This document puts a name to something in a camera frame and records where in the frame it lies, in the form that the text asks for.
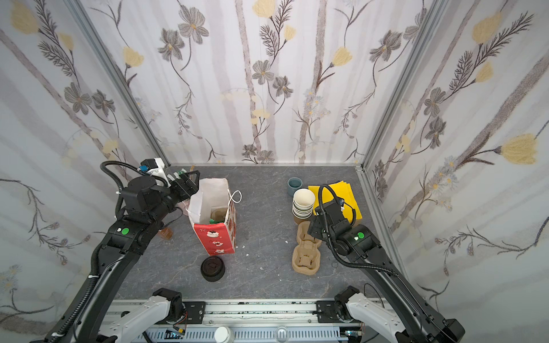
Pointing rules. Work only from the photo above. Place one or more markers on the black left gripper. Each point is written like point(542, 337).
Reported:
point(186, 184)

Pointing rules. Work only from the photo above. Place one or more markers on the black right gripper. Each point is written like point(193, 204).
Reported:
point(317, 229)

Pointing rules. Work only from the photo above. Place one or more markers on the red white paper bag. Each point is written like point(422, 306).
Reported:
point(214, 193)

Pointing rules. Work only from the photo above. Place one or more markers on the single pulp cup carrier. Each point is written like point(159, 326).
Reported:
point(219, 213)

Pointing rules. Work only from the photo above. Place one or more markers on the brown syrup bottle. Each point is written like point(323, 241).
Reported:
point(165, 234)

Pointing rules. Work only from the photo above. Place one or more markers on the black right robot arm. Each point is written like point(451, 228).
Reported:
point(377, 274)

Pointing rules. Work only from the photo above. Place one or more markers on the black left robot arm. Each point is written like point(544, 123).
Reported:
point(142, 205)

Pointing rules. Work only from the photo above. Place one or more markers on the stack of paper cups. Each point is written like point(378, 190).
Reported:
point(303, 203)

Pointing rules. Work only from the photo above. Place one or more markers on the stack of pulp cup carriers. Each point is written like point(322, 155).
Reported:
point(306, 256)

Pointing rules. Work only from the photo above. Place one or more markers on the yellow paper napkins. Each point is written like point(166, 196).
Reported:
point(342, 190)

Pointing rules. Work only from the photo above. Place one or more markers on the small teal cup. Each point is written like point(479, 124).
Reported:
point(294, 184)

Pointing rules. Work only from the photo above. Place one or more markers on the stack of black cup lids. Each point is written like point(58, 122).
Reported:
point(212, 269)

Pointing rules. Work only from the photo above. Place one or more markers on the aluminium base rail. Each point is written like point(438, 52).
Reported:
point(257, 317)

